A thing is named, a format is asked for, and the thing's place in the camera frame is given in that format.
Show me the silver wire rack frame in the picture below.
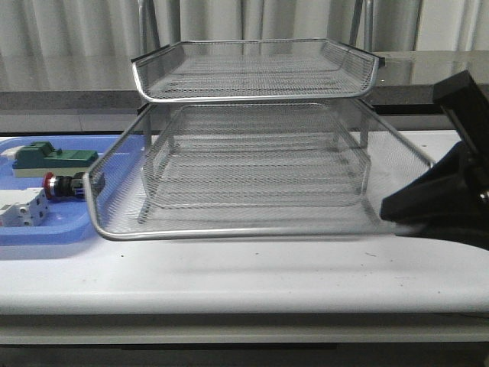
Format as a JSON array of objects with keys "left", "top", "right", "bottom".
[{"left": 136, "top": 0, "right": 386, "bottom": 226}]

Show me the blue plastic tray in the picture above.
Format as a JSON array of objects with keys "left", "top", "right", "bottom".
[{"left": 0, "top": 134, "right": 133, "bottom": 246}]

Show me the white circuit breaker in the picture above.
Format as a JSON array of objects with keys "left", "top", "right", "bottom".
[{"left": 1, "top": 187, "right": 49, "bottom": 227}]

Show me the green electrical module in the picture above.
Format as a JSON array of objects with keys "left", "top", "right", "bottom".
[{"left": 12, "top": 141, "right": 99, "bottom": 177}]

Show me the red emergency stop button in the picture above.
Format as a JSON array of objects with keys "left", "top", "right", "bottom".
[{"left": 42, "top": 172, "right": 86, "bottom": 200}]

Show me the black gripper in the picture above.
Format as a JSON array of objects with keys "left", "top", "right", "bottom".
[{"left": 380, "top": 70, "right": 488, "bottom": 250}]

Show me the grey stone counter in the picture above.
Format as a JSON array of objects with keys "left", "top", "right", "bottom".
[{"left": 1, "top": 50, "right": 488, "bottom": 135}]

